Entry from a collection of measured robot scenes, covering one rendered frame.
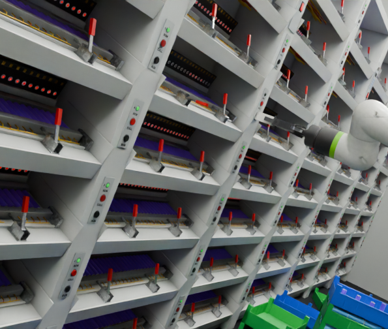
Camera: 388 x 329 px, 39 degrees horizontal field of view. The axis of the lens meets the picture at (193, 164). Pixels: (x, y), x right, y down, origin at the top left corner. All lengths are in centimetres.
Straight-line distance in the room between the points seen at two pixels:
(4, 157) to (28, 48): 21
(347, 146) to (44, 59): 105
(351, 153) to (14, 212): 104
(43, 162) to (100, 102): 25
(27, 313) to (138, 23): 73
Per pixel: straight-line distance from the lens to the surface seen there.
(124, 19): 135
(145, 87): 133
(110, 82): 123
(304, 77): 262
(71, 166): 123
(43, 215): 133
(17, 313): 138
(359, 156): 178
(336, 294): 227
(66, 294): 143
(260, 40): 196
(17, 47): 103
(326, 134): 182
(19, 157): 111
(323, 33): 266
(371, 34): 336
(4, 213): 124
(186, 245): 189
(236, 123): 191
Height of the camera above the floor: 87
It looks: 4 degrees down
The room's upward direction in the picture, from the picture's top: 22 degrees clockwise
